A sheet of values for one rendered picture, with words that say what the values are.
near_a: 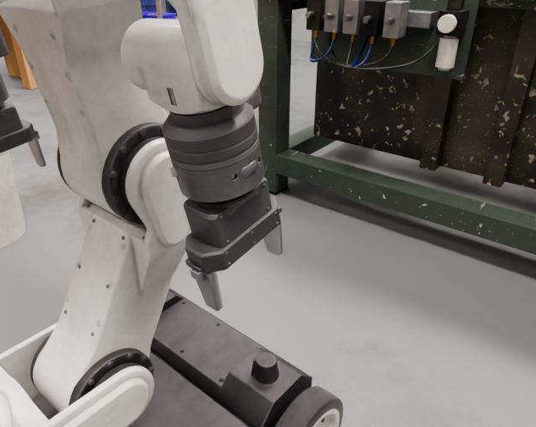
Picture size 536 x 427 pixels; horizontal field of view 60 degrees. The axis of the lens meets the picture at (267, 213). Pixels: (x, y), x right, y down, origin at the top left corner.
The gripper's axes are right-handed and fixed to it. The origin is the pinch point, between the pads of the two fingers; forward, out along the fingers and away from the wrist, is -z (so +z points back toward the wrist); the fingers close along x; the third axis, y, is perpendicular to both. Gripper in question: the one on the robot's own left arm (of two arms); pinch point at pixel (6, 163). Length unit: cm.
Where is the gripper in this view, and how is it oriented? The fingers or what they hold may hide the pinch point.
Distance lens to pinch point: 91.4
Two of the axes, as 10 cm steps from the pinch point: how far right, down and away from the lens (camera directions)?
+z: -0.5, -8.1, -5.9
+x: 6.6, -4.7, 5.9
